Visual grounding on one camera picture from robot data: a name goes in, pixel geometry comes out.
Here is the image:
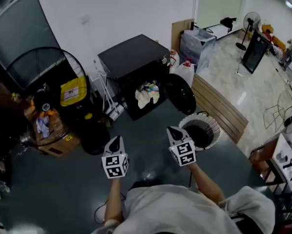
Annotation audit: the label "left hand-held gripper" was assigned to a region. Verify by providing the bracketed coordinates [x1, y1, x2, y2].
[101, 135, 129, 180]

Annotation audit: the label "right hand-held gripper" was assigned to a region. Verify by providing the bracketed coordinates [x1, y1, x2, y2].
[166, 126, 197, 167]

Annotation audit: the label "white laundry basket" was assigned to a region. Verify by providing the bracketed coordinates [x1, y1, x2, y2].
[178, 113, 221, 151]

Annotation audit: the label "pastel multicolour clothes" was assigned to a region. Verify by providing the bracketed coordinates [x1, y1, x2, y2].
[140, 80, 160, 104]

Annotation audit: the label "black washing machine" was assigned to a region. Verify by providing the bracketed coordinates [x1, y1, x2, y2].
[97, 34, 197, 121]

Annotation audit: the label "person's right forearm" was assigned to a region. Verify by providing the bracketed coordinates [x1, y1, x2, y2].
[187, 163, 226, 204]

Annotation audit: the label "person's left forearm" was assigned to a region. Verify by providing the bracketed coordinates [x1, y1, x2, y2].
[103, 178, 123, 225]

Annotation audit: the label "round black washer door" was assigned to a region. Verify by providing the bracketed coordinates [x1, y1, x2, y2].
[165, 74, 197, 116]

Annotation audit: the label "person's black trousers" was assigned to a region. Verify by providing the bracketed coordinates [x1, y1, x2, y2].
[130, 178, 164, 190]

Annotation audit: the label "white folding hand cart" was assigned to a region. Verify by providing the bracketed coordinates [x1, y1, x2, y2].
[94, 59, 124, 121]

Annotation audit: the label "wooden slat platform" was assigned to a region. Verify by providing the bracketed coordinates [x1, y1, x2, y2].
[191, 73, 249, 145]

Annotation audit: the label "brown cardboard box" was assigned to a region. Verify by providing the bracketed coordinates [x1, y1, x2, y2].
[23, 106, 82, 158]

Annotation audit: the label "person's cream shirt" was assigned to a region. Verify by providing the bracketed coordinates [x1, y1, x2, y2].
[91, 184, 275, 234]

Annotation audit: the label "pale lavender cloth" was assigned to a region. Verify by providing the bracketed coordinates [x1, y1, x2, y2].
[36, 117, 50, 138]

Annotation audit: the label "large black floor fan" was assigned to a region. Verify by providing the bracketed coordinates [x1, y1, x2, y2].
[0, 46, 110, 156]

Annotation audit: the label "plastic wrapped grey cabinet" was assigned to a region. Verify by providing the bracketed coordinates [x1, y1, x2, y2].
[179, 28, 217, 73]

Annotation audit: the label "wooden table with white top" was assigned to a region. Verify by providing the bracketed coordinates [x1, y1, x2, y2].
[248, 130, 292, 187]

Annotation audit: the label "brown wooden board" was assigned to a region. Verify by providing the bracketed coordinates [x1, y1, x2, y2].
[171, 18, 195, 53]

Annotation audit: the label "black glass door fridge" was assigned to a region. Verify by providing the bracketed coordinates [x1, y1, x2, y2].
[242, 30, 273, 75]

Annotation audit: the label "long white low bench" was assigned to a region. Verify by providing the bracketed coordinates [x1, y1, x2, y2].
[201, 23, 236, 37]

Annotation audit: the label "black bag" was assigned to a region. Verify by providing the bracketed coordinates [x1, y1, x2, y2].
[220, 17, 237, 30]

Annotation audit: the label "orange sofa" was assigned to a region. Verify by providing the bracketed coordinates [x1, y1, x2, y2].
[261, 24, 287, 51]

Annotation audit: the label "clear water jug red handle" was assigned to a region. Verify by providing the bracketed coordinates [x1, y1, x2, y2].
[176, 57, 195, 87]
[169, 49, 180, 74]

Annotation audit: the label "metal wire chair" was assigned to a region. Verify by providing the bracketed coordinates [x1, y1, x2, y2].
[264, 90, 292, 133]

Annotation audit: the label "person's black shoulder strap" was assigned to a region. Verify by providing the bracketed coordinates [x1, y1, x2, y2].
[230, 213, 267, 234]

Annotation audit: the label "black pedestal fan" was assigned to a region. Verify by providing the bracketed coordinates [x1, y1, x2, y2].
[235, 11, 262, 51]

